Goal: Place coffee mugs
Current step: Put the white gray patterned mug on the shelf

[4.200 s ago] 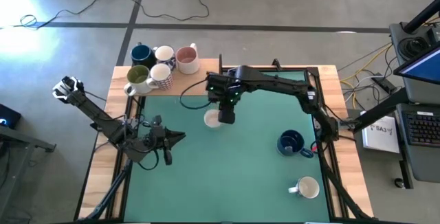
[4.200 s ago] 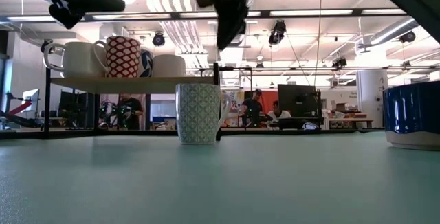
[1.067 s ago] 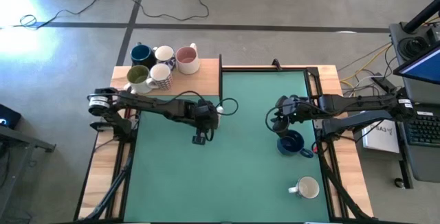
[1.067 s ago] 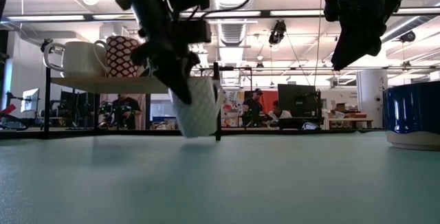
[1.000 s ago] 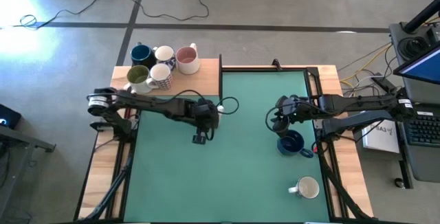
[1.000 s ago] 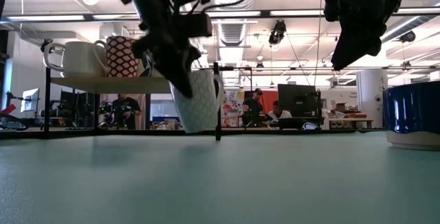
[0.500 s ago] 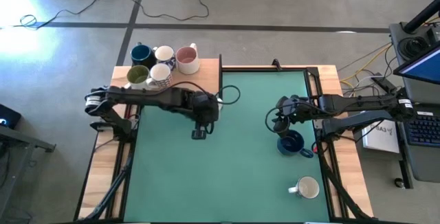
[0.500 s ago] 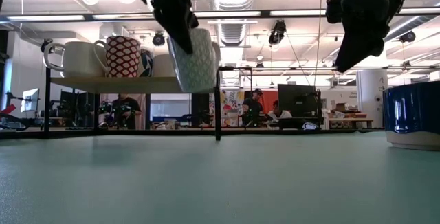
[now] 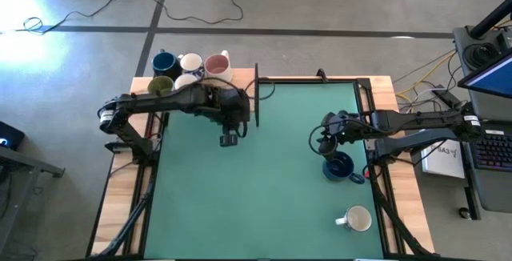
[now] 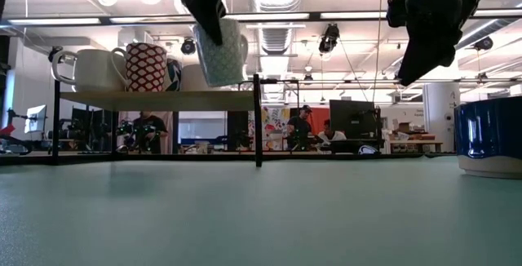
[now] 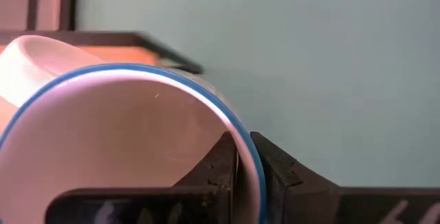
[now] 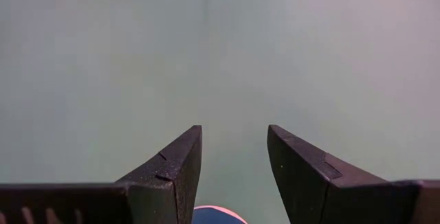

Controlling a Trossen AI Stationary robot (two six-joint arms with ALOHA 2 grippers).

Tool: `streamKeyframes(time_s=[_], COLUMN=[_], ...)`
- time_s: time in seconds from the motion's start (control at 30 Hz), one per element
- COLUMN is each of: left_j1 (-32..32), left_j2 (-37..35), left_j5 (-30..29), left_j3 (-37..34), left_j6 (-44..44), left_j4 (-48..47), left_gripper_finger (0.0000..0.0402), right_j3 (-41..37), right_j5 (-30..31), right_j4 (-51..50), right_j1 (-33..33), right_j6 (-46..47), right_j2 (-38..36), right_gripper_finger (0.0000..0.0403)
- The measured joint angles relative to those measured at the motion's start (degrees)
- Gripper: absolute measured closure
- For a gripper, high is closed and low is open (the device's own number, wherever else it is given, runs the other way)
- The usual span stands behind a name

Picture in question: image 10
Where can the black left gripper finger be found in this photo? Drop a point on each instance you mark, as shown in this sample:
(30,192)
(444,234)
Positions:
(206,9)

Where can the green leaf lattice mug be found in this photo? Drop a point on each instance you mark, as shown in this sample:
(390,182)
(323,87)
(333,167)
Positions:
(228,62)

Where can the white mug pink interior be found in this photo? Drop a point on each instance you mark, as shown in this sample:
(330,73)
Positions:
(193,79)

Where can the red lattice pattern mug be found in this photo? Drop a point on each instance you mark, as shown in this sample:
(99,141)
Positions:
(144,68)

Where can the white mug green interior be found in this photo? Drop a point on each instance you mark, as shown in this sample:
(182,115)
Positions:
(94,72)

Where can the white monitor on arm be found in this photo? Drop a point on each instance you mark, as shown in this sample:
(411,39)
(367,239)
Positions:
(36,119)

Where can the white round column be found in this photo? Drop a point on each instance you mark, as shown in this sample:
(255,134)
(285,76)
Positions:
(438,115)

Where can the wooden table with boxes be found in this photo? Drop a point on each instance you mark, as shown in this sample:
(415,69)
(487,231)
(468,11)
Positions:
(412,137)

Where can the black monitor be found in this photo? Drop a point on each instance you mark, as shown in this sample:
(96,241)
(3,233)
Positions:
(352,119)

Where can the overhead light bar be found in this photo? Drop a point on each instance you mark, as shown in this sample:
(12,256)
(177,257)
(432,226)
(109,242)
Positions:
(314,15)

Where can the red panel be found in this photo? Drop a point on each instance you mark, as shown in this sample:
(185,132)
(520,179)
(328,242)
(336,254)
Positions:
(320,115)

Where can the pink curtain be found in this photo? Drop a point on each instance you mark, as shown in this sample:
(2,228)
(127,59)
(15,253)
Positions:
(124,119)

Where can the colourful floral poster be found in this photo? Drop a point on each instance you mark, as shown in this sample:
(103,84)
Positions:
(275,127)

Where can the green table mat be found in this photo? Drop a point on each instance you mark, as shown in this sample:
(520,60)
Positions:
(244,217)

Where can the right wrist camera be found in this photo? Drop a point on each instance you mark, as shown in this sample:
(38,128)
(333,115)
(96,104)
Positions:
(396,11)

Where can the black ceiling camera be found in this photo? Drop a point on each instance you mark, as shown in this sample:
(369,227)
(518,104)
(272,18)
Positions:
(54,54)
(484,43)
(329,39)
(188,47)

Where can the wooden shelf black frame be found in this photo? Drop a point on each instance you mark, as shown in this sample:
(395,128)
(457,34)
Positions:
(163,99)

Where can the black aluminium table frame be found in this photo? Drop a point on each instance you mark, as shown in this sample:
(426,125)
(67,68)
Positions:
(122,158)

